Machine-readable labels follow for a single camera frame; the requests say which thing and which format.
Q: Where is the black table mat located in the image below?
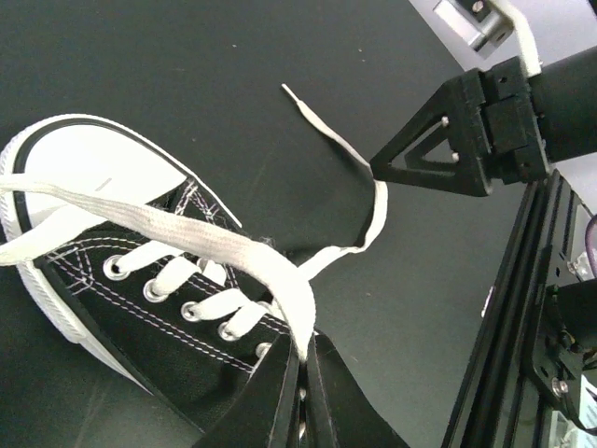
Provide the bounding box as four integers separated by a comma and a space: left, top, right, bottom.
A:
1, 1, 523, 447

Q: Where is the white shoelace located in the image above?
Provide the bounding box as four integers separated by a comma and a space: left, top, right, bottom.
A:
1, 83, 388, 363

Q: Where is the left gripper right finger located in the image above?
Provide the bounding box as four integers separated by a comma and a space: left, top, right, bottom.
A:
305, 334, 408, 448

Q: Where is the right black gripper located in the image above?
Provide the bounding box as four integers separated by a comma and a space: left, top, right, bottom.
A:
370, 57, 550, 195

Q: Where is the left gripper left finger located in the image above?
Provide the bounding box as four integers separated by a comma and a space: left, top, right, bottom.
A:
196, 336, 299, 448

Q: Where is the black aluminium rail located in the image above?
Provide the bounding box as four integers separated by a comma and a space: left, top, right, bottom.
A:
443, 173, 596, 447

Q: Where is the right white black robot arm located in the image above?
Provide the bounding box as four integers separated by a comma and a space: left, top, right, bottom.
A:
370, 48, 596, 197

